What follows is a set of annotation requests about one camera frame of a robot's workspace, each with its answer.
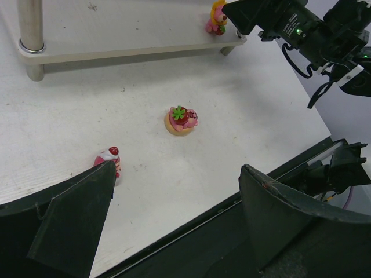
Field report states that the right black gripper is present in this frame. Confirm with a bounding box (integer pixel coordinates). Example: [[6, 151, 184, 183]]
[[222, 0, 322, 49]]

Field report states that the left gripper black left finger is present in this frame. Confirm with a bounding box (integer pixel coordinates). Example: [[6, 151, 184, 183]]
[[1, 162, 116, 277]]

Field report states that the pink bear cake toy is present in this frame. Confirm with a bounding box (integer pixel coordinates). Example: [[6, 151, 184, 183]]
[[93, 145, 122, 179]]

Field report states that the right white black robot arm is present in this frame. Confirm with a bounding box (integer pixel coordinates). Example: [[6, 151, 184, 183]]
[[222, 0, 370, 108]]

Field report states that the pink bear strawberry donut toy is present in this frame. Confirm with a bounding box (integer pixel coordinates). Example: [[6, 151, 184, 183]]
[[164, 105, 199, 136]]

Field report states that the pink bear sunflower toy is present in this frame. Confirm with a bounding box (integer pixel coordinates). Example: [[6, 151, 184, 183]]
[[205, 0, 227, 36]]

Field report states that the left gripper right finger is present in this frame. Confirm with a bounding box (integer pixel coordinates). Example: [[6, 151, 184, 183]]
[[239, 164, 370, 277]]

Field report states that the white wooden two-tier shelf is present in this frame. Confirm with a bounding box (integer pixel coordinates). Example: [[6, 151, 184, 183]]
[[1, 1, 245, 81]]

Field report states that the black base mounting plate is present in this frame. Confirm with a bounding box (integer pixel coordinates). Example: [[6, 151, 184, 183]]
[[95, 136, 371, 278]]

